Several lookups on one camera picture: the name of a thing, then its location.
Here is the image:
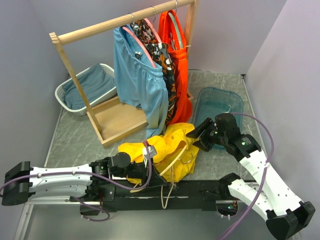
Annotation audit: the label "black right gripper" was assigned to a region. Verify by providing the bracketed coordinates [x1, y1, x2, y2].
[185, 117, 228, 152]

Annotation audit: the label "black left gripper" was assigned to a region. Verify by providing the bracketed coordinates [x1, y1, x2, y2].
[113, 156, 167, 188]

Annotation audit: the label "yellow wooden hanger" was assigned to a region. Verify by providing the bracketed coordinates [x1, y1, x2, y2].
[130, 145, 188, 193]

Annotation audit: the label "yellow shorts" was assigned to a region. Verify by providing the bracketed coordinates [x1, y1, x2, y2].
[117, 122, 200, 186]

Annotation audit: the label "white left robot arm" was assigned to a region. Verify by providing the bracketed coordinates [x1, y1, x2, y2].
[0, 152, 167, 206]

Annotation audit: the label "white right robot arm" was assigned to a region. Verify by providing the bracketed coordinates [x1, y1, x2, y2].
[187, 112, 316, 240]

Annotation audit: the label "light blue shorts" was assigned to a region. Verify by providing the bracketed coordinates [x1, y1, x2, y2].
[113, 27, 169, 138]

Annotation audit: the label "grey green hanger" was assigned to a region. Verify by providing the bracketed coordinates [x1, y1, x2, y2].
[168, 0, 184, 50]

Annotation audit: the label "orange shorts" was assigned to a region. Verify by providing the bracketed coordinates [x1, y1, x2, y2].
[158, 10, 192, 124]

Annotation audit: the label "floral patterned shorts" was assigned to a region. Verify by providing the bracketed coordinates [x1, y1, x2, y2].
[130, 18, 177, 124]

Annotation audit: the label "pink hanger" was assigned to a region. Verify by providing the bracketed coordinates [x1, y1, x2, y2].
[122, 13, 163, 68]

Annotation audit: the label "teal plastic tray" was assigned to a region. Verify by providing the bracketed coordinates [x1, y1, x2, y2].
[192, 87, 244, 157]

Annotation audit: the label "wooden clothes rack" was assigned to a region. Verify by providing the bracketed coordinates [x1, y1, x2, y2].
[49, 0, 199, 147]

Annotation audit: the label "white laundry basket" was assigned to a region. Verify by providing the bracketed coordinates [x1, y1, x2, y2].
[54, 63, 118, 116]

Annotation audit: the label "blue cloth in basket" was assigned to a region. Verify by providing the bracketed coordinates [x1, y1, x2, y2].
[55, 63, 117, 116]

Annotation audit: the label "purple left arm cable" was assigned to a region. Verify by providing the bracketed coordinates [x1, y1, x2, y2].
[0, 139, 153, 222]

